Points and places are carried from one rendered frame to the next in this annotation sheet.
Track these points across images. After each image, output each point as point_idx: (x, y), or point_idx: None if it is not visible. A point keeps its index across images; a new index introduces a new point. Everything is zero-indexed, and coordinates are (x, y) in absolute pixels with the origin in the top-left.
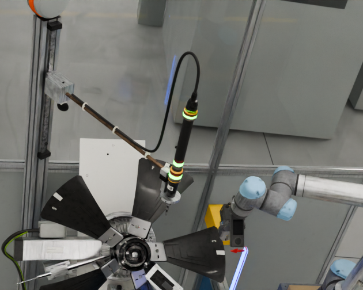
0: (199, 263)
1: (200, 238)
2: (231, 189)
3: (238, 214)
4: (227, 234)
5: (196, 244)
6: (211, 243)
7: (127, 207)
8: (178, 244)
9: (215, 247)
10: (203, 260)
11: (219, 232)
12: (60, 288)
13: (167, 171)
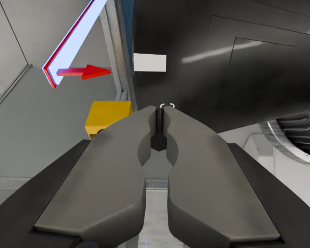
0: (257, 10)
1: (210, 115)
2: None
3: None
4: (173, 171)
5: (232, 94)
6: (179, 97)
7: (309, 172)
8: (292, 97)
9: (165, 84)
10: (231, 25)
11: (302, 206)
12: None
13: None
